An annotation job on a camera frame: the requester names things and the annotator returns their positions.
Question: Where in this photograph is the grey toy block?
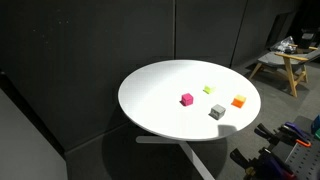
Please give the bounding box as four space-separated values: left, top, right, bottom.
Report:
210 103 227 121

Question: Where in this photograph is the pink toy block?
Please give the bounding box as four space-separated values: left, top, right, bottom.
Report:
180 92 195 107

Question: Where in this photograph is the lime green toy block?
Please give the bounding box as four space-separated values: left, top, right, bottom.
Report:
203 84 216 95

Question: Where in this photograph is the orange toy block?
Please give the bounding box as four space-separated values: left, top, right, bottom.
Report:
231 94 247 109

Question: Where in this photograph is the white table base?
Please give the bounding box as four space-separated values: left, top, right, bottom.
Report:
135 135 216 180

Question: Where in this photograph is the clear plastic bag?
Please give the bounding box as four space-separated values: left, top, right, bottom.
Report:
270 35 298 54

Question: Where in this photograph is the wooden armchair grey cushion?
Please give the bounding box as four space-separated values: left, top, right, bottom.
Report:
248 44 320 98

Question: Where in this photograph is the purple black clamp red tip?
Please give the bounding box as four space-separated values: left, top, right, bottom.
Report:
229 148 298 180

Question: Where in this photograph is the purple black clamp orange tip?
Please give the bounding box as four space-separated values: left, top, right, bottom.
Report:
254 121 312 148

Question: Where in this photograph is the black perforated board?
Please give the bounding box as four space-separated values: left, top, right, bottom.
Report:
271 114 320 180

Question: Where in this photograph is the blue box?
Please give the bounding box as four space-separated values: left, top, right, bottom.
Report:
310 114 320 134

